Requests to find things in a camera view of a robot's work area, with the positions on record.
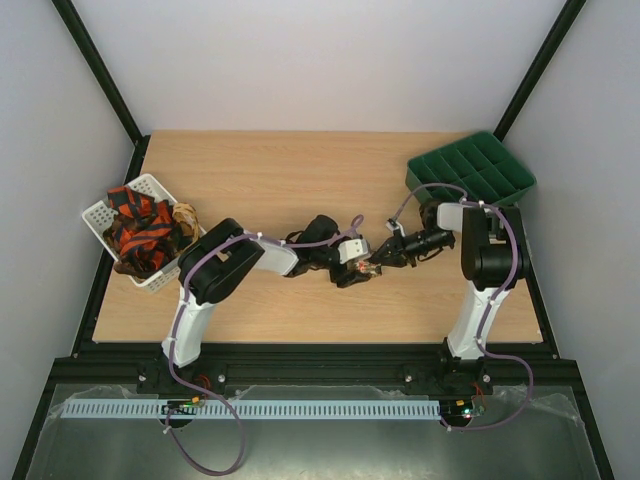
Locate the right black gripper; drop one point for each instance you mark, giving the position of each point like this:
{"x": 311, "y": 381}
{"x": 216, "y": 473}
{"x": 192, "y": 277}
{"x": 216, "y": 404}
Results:
{"x": 398, "y": 248}

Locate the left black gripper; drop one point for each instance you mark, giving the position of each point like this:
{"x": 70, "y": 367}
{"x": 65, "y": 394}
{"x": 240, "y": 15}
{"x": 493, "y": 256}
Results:
{"x": 347, "y": 279}

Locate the floral patterned tie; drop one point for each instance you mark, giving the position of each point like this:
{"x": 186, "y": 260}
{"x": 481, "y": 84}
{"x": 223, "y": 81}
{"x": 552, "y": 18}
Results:
{"x": 366, "y": 269}

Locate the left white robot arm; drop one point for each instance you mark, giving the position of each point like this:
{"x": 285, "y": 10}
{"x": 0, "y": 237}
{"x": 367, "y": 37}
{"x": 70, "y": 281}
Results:
{"x": 213, "y": 268}

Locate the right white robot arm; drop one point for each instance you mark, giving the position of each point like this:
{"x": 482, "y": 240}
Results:
{"x": 492, "y": 257}

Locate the green divided organizer tray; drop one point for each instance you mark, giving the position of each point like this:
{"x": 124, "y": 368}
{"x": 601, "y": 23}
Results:
{"x": 478, "y": 165}

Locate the brown tan patterned tie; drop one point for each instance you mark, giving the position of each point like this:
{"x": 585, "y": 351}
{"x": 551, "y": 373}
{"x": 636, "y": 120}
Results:
{"x": 186, "y": 217}

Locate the orange navy striped tie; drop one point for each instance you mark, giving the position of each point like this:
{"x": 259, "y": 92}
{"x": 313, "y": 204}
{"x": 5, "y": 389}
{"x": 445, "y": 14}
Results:
{"x": 141, "y": 230}

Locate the white perforated plastic basket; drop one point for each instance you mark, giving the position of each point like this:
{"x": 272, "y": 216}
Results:
{"x": 100, "y": 216}

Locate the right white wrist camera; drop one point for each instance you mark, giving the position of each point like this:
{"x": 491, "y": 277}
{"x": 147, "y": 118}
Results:
{"x": 395, "y": 227}

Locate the black aluminium frame rail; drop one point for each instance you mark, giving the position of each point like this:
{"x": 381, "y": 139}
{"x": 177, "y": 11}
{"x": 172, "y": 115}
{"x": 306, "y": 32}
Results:
{"x": 379, "y": 366}

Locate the white slotted cable duct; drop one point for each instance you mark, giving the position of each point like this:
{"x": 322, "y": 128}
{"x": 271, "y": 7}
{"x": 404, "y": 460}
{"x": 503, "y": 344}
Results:
{"x": 423, "y": 410}

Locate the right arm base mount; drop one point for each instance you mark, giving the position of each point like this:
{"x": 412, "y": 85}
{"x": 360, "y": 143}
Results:
{"x": 445, "y": 381}

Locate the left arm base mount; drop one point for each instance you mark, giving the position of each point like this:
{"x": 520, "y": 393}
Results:
{"x": 154, "y": 378}

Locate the right black frame post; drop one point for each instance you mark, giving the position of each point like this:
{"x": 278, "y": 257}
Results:
{"x": 560, "y": 28}

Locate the black frame post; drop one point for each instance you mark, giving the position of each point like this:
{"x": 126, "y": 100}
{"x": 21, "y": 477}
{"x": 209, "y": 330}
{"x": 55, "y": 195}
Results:
{"x": 91, "y": 55}
{"x": 560, "y": 28}

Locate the left black frame post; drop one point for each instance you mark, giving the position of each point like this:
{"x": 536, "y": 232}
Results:
{"x": 91, "y": 55}

